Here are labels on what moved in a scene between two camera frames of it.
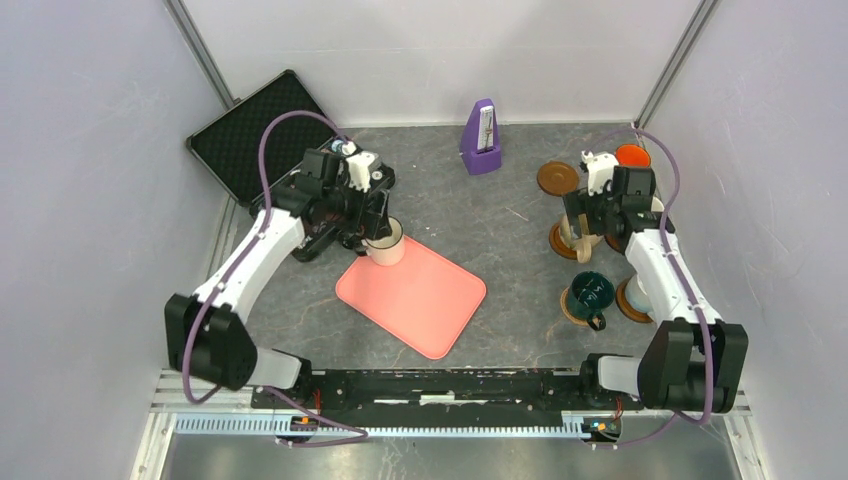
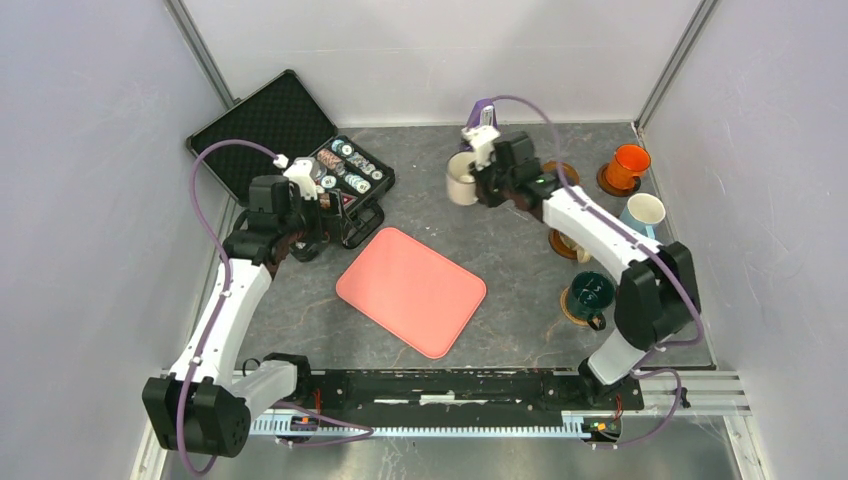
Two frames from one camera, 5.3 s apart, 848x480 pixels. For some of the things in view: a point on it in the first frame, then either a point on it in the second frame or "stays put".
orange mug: (632, 155) stays put
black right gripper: (582, 202) to (483, 195)
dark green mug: (589, 294) stays put
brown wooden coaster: (559, 246) stays put
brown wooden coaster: (557, 178) stays put
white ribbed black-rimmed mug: (389, 250) to (460, 181)
